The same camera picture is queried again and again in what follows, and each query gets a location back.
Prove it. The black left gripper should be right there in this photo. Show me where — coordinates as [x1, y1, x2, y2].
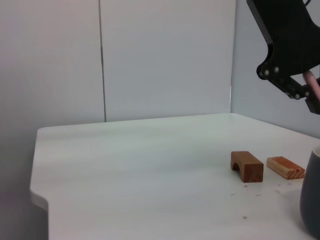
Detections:
[246, 0, 320, 115]

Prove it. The grey ceramic cup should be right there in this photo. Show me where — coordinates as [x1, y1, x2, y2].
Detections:
[299, 147, 320, 240]

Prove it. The flat stained wooden block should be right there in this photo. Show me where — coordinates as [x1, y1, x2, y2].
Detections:
[266, 156, 306, 180]

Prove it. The arched wooden block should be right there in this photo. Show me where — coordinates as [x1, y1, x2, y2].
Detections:
[230, 150, 265, 183]

